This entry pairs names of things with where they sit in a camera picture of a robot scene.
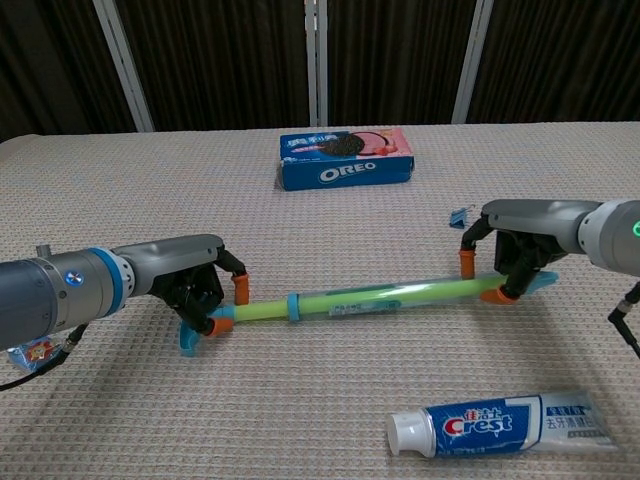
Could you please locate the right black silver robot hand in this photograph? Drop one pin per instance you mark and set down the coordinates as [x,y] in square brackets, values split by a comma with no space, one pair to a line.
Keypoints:
[540,220]

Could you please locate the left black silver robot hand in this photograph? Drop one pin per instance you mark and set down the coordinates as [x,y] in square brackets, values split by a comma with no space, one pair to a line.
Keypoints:
[170,265]

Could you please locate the blue green toy pump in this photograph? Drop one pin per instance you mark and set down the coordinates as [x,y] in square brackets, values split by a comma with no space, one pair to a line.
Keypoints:
[360,297]

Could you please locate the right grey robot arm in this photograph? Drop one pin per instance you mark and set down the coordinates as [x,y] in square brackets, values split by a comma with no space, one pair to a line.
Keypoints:
[615,240]

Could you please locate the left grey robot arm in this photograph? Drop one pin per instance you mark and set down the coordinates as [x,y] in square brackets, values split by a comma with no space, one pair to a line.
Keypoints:
[40,295]

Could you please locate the blue pink Oreo box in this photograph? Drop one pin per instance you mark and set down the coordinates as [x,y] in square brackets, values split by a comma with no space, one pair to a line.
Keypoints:
[345,170]

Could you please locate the beige woven tablecloth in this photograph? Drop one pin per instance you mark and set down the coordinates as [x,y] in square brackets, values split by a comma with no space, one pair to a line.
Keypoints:
[150,200]

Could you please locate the small blue eraser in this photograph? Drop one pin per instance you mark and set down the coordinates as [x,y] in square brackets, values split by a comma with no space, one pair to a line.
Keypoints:
[459,219]

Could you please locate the small blue candy packet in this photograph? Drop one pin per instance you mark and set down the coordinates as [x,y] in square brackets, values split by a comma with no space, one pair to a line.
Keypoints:
[35,352]

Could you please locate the dark ribbed partition panel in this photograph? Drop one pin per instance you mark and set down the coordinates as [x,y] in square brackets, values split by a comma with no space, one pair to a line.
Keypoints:
[395,60]
[45,65]
[565,60]
[225,65]

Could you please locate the Crest toothpaste tube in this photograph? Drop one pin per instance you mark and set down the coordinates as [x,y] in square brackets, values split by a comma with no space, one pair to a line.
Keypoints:
[500,425]

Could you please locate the white partition frame post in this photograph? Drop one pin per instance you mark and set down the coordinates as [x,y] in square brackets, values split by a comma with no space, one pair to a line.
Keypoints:
[122,65]
[316,60]
[472,60]

